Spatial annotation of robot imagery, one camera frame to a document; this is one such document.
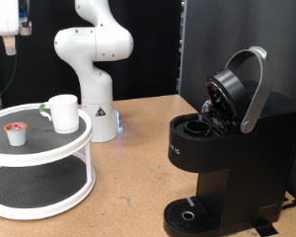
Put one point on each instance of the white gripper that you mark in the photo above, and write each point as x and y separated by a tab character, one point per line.
6	16

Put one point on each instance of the white mug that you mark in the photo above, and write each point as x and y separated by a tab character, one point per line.
65	115

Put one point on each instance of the orange-lidded coffee pod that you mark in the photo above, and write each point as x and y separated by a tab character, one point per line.
15	136

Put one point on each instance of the black Keurig coffee machine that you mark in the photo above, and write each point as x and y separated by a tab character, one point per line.
246	158

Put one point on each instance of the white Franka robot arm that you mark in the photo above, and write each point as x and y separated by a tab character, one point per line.
95	85

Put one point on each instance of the white two-tier turntable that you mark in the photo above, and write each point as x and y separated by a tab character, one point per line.
36	158

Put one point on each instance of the black tape strip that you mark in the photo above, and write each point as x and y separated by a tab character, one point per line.
264	227

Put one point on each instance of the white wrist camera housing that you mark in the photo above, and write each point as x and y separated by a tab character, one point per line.
25	30

